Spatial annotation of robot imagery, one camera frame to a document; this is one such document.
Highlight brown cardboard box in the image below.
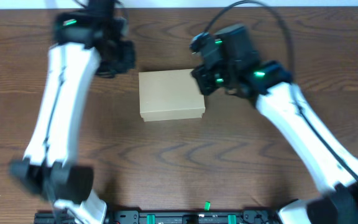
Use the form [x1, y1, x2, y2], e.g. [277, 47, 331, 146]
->
[139, 69, 206, 122]

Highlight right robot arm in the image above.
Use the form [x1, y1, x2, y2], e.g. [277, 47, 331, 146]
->
[191, 61, 358, 223]

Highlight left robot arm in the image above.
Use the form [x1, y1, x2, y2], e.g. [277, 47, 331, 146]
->
[10, 9, 135, 223]

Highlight small green clip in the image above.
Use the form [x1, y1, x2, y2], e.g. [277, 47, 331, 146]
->
[204, 201, 211, 211]

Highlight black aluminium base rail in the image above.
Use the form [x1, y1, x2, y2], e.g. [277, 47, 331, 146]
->
[33, 208, 282, 224]

